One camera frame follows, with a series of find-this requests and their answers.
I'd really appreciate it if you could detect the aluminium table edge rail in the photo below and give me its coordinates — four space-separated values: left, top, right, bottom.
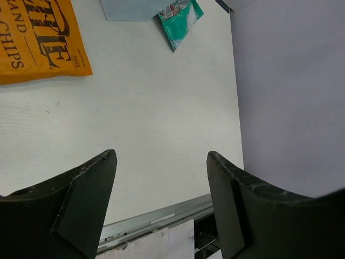
97 194 213 255

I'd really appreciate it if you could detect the teal snack packet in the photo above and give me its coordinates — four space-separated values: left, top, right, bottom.
158 0 204 52

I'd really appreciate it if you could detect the orange Kettle chips bag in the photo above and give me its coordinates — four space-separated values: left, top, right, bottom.
1 0 93 85

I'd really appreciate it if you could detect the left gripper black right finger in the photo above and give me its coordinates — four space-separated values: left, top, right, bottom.
206 151 344 258

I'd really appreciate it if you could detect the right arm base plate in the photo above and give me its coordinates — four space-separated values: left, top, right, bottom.
194 213 220 258

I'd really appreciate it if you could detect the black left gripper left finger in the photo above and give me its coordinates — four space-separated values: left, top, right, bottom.
1 149 117 258

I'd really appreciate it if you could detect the white front cover paper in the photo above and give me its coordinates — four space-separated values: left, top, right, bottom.
97 220 195 259

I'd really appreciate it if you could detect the light blue paper bag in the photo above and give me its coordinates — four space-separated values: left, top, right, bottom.
100 0 174 22

